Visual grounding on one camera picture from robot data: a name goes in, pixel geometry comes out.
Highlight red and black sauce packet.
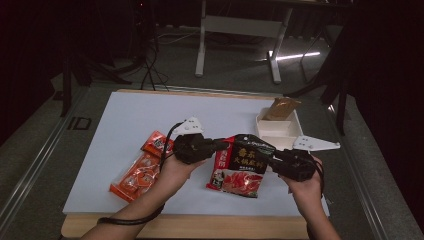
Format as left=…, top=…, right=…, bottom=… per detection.
left=205, top=133, right=277, bottom=199

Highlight person's left hand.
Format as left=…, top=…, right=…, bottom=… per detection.
left=155, top=155, right=207, bottom=198

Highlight white metal table frame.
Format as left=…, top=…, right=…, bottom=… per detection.
left=194, top=0, right=294, bottom=84

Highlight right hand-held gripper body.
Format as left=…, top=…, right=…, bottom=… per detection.
left=277, top=134, right=341, bottom=183

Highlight black floor cables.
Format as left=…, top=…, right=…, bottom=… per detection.
left=133, top=0, right=171, bottom=92

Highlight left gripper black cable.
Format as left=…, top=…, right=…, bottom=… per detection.
left=96, top=121, right=184, bottom=226

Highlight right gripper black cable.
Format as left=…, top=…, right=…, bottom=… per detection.
left=309, top=159, right=326, bottom=198

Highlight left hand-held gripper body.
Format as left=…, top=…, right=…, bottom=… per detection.
left=172, top=116, right=218, bottom=165

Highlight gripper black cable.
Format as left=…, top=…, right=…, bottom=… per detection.
left=309, top=159, right=326, bottom=198
left=96, top=121, right=184, bottom=226

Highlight person's right hand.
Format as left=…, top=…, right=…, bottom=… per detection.
left=280, top=157, right=325, bottom=198

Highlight white plastic divided box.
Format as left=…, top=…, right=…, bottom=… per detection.
left=255, top=107, right=305, bottom=151

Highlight orange seasoning block packet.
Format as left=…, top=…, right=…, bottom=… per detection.
left=109, top=130, right=175, bottom=203

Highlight metal floor rail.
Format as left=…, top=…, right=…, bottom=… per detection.
left=0, top=88, right=88, bottom=228
left=328, top=106, right=391, bottom=240

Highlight white floor cable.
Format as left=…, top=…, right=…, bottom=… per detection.
left=156, top=29, right=201, bottom=47

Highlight black metal stand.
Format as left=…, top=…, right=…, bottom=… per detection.
left=286, top=19, right=354, bottom=136

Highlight gold foil packet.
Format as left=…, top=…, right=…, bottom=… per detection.
left=262, top=96, right=302, bottom=122

